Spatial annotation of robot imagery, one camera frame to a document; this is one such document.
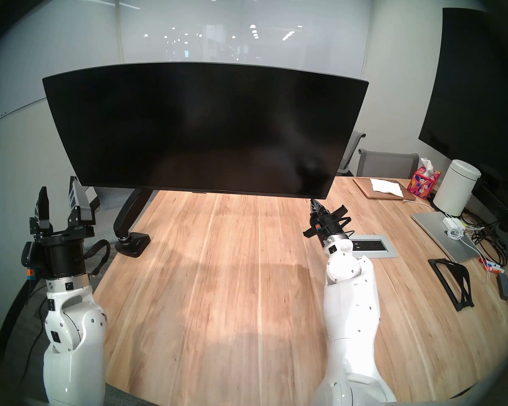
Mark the white power adapter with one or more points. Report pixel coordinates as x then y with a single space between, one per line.
453 224

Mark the black video bar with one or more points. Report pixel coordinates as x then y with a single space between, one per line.
499 206

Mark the small grey adapter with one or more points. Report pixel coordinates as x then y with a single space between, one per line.
506 284

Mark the black wall television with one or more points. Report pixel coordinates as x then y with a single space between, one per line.
470 92

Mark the silver table outlet box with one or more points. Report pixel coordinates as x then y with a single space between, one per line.
381 253

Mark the brown leather desk pad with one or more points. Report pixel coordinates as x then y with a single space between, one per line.
364 189

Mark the glass whiteboard without writing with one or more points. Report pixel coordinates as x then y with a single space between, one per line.
313 37

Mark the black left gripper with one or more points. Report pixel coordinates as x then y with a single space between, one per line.
63 257

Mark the black curved wide monitor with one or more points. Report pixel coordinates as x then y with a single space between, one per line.
203 130

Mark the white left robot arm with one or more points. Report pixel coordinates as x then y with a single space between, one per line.
72 346

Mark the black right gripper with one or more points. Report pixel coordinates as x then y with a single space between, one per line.
330 227

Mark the black monitor arm base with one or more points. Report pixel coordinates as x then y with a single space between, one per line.
131 245

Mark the glass whiteboard with writing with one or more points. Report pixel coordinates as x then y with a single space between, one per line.
46 50

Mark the white cylindrical canister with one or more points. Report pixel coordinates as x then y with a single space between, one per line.
455 189

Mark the silver closed laptop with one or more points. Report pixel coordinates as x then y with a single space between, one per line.
438 234

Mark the grey mesh office chair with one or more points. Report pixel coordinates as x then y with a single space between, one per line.
385 164
352 151
110 206

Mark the colourful floral tissue box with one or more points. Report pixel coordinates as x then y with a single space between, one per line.
423 183

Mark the white paper sheet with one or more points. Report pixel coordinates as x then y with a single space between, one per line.
385 186

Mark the black folding laptop stand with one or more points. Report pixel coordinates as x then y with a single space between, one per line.
463 295

